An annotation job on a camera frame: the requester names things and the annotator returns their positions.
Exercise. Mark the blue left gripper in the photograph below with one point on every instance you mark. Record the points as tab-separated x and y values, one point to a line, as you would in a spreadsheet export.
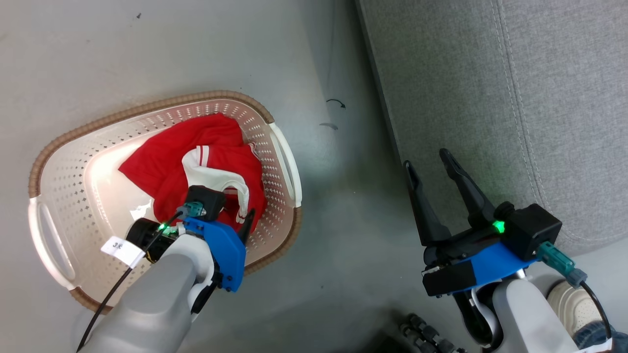
225	250

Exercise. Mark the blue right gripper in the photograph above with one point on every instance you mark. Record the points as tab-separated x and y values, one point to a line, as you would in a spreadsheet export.
481	264

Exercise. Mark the red and white garment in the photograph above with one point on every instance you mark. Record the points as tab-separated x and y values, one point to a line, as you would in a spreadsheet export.
167	162

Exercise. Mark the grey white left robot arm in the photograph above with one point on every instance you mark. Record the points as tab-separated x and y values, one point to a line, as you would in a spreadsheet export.
157	299

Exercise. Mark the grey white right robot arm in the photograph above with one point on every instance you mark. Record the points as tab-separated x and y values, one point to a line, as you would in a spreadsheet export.
525	318

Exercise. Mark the grey fabric sofa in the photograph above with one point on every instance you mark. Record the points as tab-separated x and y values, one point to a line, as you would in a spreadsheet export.
490	98

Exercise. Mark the small black curled scrap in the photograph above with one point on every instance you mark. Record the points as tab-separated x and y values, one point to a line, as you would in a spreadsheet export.
336	102

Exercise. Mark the white sneaker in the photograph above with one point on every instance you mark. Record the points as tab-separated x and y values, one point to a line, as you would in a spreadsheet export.
574	306

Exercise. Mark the beige perforated laundry basket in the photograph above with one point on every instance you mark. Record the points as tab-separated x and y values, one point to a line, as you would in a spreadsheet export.
73	196

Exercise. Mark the blue jeans leg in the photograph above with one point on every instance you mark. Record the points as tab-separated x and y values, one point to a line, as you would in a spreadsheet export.
601	340

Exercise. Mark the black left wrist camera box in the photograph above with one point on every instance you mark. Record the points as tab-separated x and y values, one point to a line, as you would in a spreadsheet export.
208	198

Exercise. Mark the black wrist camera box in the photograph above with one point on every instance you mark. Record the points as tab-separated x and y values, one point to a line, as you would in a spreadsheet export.
208	198
532	228

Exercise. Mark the teal left camera connector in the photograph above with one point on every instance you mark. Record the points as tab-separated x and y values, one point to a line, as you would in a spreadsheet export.
194	210

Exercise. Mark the teal camera connector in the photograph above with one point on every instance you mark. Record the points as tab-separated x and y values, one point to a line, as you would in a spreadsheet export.
559	262
194	210

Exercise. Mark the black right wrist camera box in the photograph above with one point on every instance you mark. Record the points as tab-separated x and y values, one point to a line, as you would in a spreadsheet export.
532	228

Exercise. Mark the teal right camera connector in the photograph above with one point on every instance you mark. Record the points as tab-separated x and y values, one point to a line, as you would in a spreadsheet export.
559	262

